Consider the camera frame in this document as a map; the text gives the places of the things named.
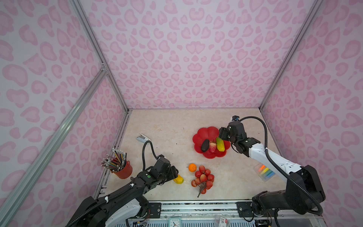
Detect green fake mango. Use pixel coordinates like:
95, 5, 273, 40
216, 137, 226, 152

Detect yellow fake mango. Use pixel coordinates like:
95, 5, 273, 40
174, 175, 184, 184

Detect orange fake tangerine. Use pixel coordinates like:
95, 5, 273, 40
188, 163, 197, 173

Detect dark avocado fake fruit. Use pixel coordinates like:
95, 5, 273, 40
201, 139, 210, 153

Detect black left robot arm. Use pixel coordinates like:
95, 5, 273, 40
66, 155, 179, 227

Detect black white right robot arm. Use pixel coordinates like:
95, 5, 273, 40
219, 116, 326, 216

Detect red flower-shaped fruit bowl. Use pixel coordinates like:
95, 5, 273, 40
192, 126, 231, 159

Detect pink fake strawberry fruit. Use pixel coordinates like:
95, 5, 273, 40
209, 142, 217, 153

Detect red lychee bunch fake fruit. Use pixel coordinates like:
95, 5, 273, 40
191, 165, 215, 198

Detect red pencil cup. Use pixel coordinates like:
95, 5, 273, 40
112, 161, 133, 179

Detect light blue white stapler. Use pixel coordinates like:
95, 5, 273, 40
136, 133, 151, 144

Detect bundle of pencils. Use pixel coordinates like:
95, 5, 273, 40
101, 148, 127, 172

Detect colourful sticky note flags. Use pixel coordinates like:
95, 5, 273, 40
253, 164, 276, 182

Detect small teal clock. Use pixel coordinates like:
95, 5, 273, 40
168, 217, 182, 227

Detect white red label box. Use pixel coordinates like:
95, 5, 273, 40
214, 215, 230, 227

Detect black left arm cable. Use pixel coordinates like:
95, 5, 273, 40
141, 140, 159, 171

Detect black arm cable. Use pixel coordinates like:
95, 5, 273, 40
141, 140, 159, 171
239, 115, 324, 215

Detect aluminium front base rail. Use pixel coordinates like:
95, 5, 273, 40
113, 200, 327, 227

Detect aluminium floor rail left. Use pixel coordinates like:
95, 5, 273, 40
93, 109, 132, 199

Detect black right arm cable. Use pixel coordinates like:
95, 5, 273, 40
239, 115, 324, 215

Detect aluminium vertical corner post right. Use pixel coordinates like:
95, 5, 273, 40
259, 0, 325, 112

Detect aluminium vertical corner post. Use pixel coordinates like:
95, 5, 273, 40
259, 0, 325, 112
69, 0, 129, 113

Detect aluminium diagonal wall beam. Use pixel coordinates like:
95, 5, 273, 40
1, 68, 107, 227

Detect aluminium vertical corner post left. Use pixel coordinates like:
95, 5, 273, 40
69, 0, 129, 113

